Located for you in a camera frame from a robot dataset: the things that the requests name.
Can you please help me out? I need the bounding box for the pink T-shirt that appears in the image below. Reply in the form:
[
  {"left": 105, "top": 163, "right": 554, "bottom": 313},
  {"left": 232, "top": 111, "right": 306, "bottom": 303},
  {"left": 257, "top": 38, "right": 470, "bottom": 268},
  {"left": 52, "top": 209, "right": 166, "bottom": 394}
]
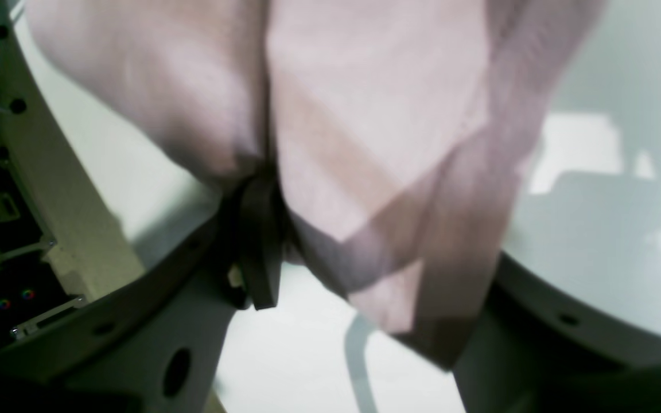
[{"left": 25, "top": 1, "right": 606, "bottom": 369}]

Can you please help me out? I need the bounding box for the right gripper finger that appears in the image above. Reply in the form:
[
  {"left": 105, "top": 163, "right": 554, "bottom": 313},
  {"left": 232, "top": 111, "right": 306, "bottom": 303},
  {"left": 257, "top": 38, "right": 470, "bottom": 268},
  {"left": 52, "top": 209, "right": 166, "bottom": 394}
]
[{"left": 217, "top": 175, "right": 286, "bottom": 311}]

